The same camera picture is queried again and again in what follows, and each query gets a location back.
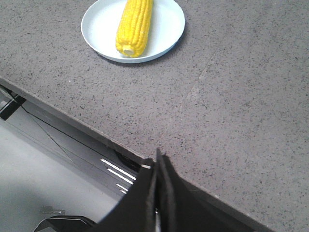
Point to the black base corner piece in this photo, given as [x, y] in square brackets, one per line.
[63, 223]

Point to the light blue round plate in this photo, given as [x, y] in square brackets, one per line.
[100, 22]

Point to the yellow corn cob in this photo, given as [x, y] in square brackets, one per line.
[132, 33]

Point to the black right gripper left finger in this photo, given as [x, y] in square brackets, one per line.
[136, 210]

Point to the black bracket under table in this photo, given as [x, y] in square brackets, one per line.
[9, 102]

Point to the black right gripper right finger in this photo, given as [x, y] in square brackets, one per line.
[179, 210]

